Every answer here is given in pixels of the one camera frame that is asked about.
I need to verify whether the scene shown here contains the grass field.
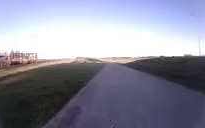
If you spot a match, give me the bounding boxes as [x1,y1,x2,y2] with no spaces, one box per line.
[0,62,106,128]

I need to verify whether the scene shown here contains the grass embankment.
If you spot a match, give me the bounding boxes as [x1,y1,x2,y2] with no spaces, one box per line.
[121,54,205,96]

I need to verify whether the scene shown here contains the pale dirt strip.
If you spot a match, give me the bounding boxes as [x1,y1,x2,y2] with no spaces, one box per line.
[0,59,73,80]

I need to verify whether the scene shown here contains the building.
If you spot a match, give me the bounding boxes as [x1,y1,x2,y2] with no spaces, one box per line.
[0,49,39,68]

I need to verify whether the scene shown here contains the pole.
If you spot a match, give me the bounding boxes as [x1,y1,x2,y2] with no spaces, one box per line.
[197,38,202,57]

